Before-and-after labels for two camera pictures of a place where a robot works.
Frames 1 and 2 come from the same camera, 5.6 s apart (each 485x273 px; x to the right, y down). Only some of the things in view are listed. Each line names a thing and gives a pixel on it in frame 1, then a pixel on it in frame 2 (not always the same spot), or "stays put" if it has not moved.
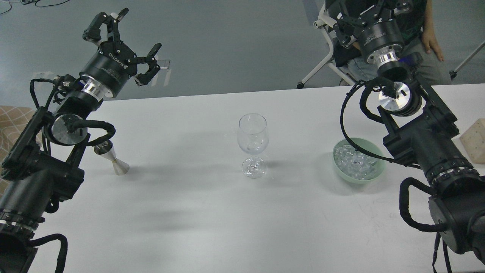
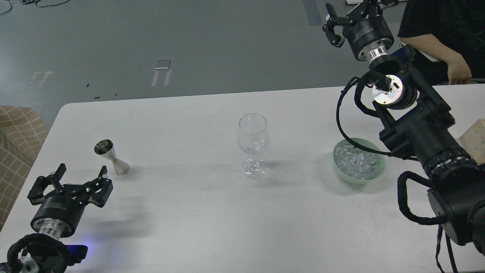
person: [419, 36] -> [452, 31]
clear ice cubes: [354, 163] stays put
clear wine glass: [253, 138] stays put
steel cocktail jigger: [106, 149] stays put
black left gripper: [111, 66] -> [61, 206]
